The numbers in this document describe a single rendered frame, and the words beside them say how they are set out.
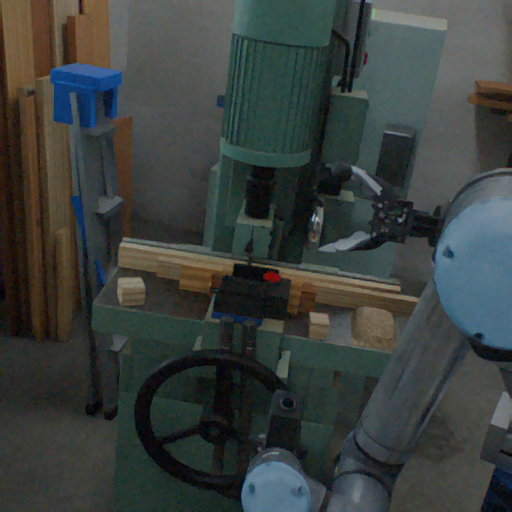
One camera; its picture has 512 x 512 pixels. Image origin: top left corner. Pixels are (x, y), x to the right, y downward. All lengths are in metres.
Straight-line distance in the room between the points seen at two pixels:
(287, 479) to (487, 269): 0.34
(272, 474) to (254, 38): 0.74
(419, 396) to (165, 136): 3.21
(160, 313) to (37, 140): 1.42
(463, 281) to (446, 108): 3.02
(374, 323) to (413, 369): 0.53
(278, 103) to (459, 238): 0.70
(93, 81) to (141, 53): 1.81
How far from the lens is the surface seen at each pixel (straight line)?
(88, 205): 2.17
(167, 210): 4.04
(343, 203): 1.53
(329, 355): 1.32
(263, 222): 1.35
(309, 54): 1.24
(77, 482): 2.29
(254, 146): 1.26
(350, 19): 1.57
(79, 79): 2.11
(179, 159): 3.92
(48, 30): 2.92
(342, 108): 1.49
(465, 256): 0.59
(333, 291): 1.43
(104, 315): 1.36
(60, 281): 2.78
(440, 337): 0.80
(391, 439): 0.88
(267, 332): 1.20
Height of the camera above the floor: 1.56
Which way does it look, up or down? 25 degrees down
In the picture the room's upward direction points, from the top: 8 degrees clockwise
